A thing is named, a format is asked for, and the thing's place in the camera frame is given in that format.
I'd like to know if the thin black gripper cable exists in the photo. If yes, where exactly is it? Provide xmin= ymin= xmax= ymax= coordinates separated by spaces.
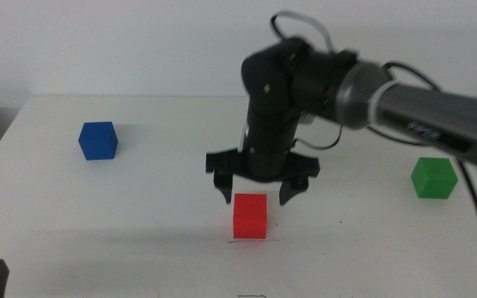
xmin=294 ymin=123 xmax=344 ymax=151

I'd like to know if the green cube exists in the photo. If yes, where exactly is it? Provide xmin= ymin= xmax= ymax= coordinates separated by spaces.
xmin=410 ymin=156 xmax=459 ymax=199

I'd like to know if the blue cube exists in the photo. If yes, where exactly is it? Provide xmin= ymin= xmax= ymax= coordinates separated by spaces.
xmin=77 ymin=121 xmax=119 ymax=161

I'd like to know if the red cube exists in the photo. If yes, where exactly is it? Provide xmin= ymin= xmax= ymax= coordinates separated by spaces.
xmin=232 ymin=192 xmax=268 ymax=240

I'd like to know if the wrist loop cable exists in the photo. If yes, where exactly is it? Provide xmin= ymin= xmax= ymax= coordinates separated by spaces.
xmin=269 ymin=10 xmax=335 ymax=54

